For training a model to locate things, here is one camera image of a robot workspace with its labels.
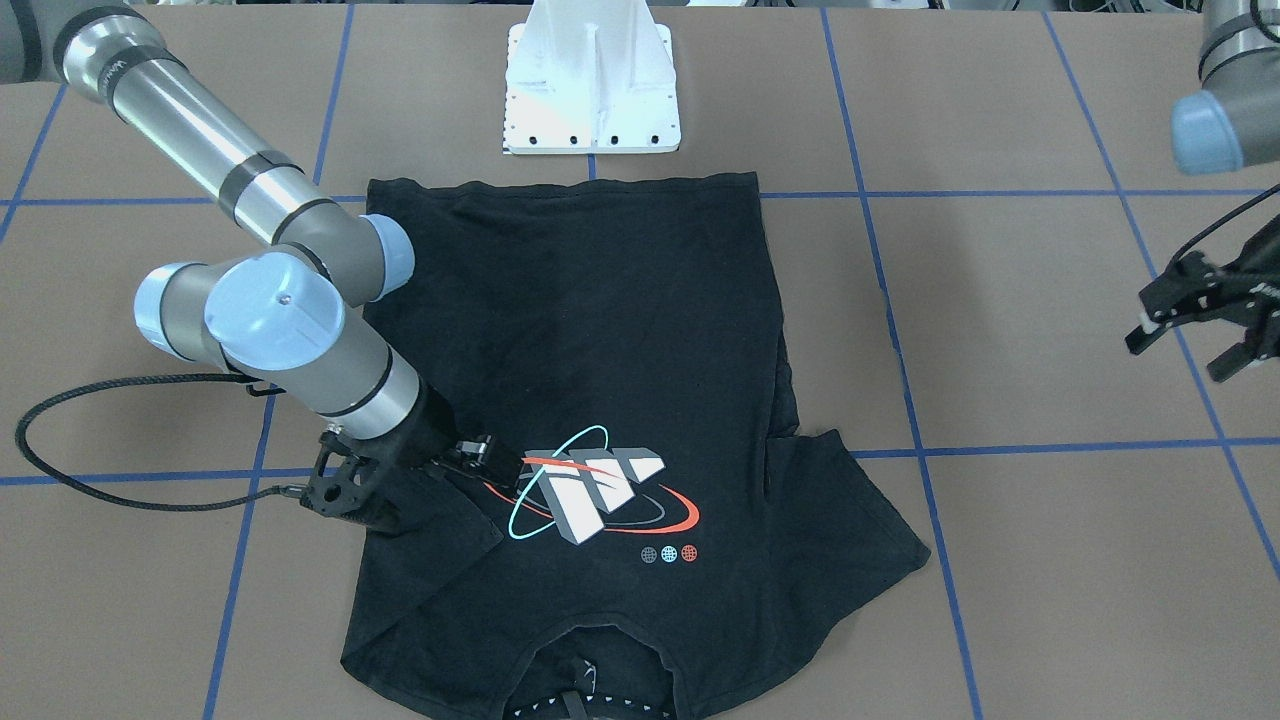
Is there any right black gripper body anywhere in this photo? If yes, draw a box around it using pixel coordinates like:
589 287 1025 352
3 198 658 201
396 386 463 491

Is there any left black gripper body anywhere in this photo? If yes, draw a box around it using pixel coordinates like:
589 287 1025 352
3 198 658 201
1140 217 1277 346

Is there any black printed t-shirt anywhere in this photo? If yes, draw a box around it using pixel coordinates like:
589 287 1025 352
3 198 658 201
340 173 931 719

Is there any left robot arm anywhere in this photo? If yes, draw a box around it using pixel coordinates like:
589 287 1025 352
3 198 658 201
1125 1 1279 383

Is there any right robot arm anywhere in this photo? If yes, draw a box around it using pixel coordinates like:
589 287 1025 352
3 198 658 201
3 4 527 505

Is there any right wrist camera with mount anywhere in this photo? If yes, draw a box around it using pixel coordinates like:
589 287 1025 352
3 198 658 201
298 425 402 536

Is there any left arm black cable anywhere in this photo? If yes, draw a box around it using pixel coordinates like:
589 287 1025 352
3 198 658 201
1170 182 1280 272

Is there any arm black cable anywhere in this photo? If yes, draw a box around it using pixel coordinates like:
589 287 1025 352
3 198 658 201
14 372 311 512
1170 182 1280 272

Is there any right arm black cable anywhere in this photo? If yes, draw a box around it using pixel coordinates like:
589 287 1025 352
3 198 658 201
14 372 311 512

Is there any white camera mast with base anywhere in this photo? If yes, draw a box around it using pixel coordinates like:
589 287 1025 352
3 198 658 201
502 1 682 155

